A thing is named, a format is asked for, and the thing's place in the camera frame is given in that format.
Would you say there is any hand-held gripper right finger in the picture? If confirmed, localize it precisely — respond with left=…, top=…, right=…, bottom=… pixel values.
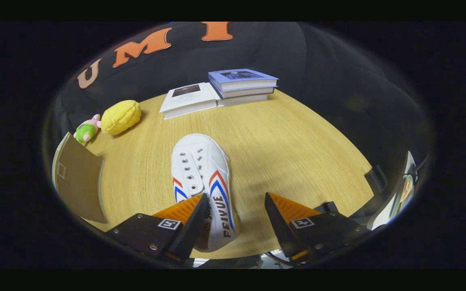
left=264, top=192, right=370, bottom=266

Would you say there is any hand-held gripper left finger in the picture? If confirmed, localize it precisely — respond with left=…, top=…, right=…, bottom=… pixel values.
left=104, top=193, right=210, bottom=265

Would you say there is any white canvas shoe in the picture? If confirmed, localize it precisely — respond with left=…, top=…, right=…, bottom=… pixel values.
left=171, top=133, right=239, bottom=252

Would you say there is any brown cardboard storage box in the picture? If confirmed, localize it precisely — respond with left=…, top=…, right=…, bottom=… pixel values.
left=52, top=132, right=109, bottom=225

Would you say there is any black table edge clamp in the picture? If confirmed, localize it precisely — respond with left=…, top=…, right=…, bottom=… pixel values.
left=364, top=165, right=388, bottom=195

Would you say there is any white book with dark photo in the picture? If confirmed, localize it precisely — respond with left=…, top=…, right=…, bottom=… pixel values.
left=159, top=82, right=219, bottom=120

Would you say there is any yellow plush toy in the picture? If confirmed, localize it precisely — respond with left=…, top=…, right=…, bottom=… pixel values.
left=101, top=100, right=142, bottom=135

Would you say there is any plain white book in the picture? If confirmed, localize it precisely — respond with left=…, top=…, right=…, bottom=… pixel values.
left=216, top=94, right=269, bottom=107

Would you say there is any blue-edged book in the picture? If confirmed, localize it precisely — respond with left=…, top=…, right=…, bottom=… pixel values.
left=211, top=81, right=277, bottom=99

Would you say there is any pink and green plush toy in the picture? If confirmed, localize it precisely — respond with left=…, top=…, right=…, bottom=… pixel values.
left=73, top=114, right=102, bottom=144

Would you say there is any blue cover book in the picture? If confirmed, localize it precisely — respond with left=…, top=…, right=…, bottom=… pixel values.
left=208, top=69, right=279, bottom=92

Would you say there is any black backdrop cloth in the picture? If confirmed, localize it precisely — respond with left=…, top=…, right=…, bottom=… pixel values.
left=45, top=22, right=432, bottom=170

